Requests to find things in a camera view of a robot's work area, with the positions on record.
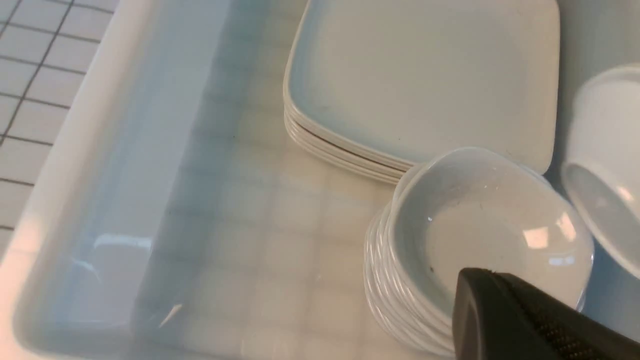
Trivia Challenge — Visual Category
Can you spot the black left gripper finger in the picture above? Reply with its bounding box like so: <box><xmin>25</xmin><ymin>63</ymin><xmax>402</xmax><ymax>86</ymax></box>
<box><xmin>452</xmin><ymin>268</ymin><xmax>640</xmax><ymax>360</ymax></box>

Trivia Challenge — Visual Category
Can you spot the small white bowl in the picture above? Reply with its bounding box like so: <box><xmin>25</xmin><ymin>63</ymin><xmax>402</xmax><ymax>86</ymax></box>
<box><xmin>560</xmin><ymin>63</ymin><xmax>640</xmax><ymax>278</ymax></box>

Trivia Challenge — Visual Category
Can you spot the stack of small white bowls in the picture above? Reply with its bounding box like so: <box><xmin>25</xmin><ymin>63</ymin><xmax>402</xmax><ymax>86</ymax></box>
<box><xmin>363</xmin><ymin>146</ymin><xmax>595</xmax><ymax>359</ymax></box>

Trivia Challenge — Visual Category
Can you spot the stack of white square plates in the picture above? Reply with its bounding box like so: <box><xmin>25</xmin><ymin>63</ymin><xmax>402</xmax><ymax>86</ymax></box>
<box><xmin>283</xmin><ymin>0</ymin><xmax>560</xmax><ymax>183</ymax></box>

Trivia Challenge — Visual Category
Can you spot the large white plastic tub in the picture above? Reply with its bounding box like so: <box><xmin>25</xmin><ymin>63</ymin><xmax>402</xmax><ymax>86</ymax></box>
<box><xmin>0</xmin><ymin>0</ymin><xmax>640</xmax><ymax>360</ymax></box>

